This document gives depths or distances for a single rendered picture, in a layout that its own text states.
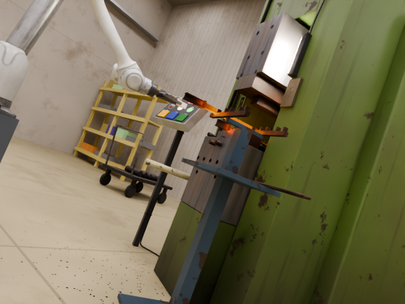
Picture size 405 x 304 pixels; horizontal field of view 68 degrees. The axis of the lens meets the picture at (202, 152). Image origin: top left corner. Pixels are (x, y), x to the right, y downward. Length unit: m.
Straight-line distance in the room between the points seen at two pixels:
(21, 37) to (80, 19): 7.14
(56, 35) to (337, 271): 7.84
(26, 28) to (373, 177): 1.86
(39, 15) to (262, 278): 1.63
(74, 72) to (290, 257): 7.70
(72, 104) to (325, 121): 7.60
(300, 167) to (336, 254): 0.52
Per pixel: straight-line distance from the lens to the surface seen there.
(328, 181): 1.74
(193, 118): 2.20
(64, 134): 8.73
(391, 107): 1.95
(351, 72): 1.83
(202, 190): 1.76
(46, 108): 8.45
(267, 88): 1.96
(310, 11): 2.14
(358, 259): 1.89
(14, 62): 1.45
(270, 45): 1.96
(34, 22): 1.71
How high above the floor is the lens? 0.64
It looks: 5 degrees up
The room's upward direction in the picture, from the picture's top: 21 degrees clockwise
